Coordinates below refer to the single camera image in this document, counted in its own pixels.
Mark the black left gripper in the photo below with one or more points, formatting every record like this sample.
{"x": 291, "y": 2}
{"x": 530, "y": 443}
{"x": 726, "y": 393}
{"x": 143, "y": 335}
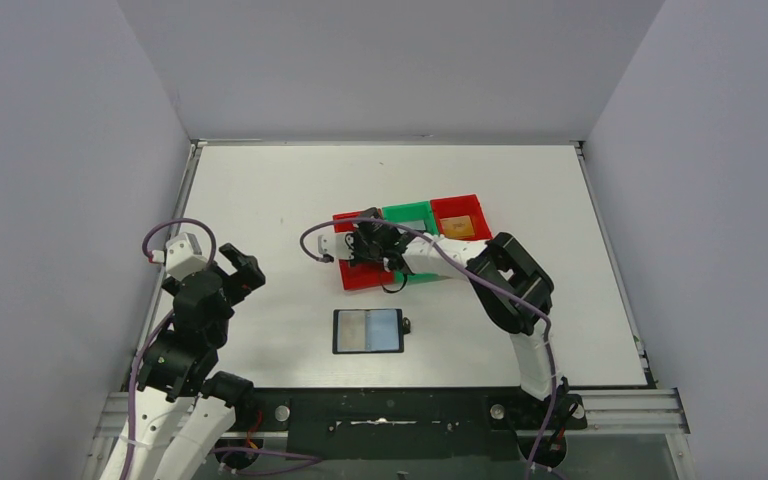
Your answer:
{"x": 242, "y": 270}

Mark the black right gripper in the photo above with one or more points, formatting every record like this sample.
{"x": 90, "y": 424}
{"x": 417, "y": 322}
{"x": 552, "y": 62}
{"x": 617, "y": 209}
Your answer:
{"x": 367, "y": 242}

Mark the gold card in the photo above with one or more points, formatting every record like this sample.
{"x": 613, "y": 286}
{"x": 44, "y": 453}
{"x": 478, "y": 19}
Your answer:
{"x": 457, "y": 227}
{"x": 351, "y": 331}

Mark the black leather card holder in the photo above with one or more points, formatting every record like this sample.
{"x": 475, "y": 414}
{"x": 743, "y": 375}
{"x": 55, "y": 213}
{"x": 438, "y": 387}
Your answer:
{"x": 385, "y": 331}

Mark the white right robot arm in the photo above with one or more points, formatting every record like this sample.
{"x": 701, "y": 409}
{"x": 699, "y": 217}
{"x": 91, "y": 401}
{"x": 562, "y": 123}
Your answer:
{"x": 512, "y": 288}

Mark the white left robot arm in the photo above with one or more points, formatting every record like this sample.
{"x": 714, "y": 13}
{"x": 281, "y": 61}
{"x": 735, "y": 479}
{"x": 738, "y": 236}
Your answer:
{"x": 178, "y": 404}

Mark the gold card in bin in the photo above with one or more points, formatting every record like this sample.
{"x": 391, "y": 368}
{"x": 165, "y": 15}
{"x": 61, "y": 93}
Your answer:
{"x": 457, "y": 227}

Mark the left red plastic bin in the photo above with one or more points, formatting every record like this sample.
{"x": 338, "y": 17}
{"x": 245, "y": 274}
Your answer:
{"x": 360, "y": 276}

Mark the red plastic bin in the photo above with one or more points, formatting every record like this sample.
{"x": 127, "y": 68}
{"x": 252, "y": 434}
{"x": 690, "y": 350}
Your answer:
{"x": 462, "y": 205}
{"x": 360, "y": 276}

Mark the green plastic bin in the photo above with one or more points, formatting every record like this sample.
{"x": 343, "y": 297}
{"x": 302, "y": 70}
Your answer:
{"x": 419, "y": 216}

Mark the right red plastic bin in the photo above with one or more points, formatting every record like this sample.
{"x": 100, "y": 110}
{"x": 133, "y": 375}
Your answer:
{"x": 462, "y": 205}

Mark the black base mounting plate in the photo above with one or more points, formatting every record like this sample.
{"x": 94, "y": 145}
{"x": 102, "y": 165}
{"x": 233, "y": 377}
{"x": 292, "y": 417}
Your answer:
{"x": 498, "y": 423}

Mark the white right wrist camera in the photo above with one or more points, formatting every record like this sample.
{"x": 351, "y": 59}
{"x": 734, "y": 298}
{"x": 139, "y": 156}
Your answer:
{"x": 326, "y": 247}

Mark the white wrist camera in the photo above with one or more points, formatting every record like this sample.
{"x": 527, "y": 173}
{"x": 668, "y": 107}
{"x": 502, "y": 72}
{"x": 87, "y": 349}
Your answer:
{"x": 326, "y": 247}
{"x": 183, "y": 256}

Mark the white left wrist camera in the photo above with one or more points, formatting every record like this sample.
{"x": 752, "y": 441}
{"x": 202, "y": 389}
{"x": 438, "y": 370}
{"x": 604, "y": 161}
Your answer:
{"x": 183, "y": 256}

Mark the aluminium frame rail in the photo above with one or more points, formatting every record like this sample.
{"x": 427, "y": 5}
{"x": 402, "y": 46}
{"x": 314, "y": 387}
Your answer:
{"x": 607, "y": 412}

